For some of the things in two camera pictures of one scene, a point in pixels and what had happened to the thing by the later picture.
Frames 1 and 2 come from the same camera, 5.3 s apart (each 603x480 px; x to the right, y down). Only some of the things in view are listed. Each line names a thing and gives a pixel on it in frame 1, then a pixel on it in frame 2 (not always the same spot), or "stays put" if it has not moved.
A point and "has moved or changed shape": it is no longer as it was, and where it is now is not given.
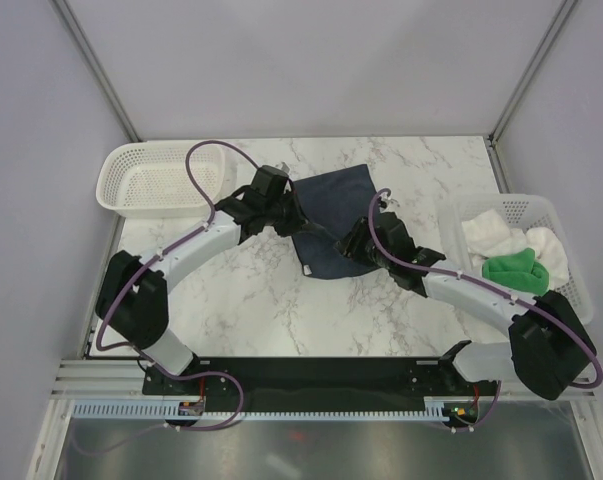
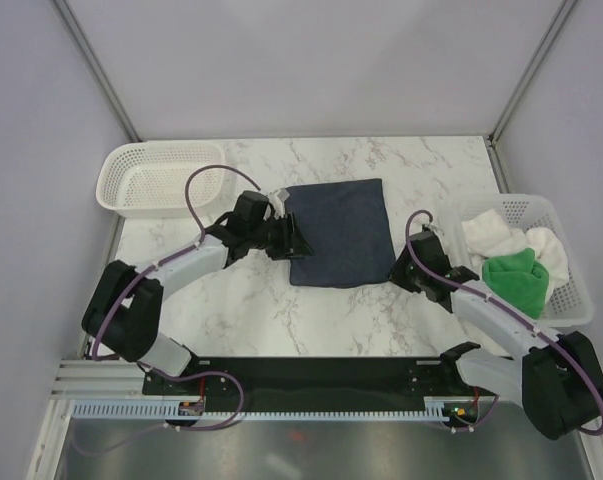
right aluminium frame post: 552,34 stays put
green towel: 521,270 stays put
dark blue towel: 334,201 has moved or changed shape
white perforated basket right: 524,211 stays put
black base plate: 319,380 stays put
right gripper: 352,246 → 396,274
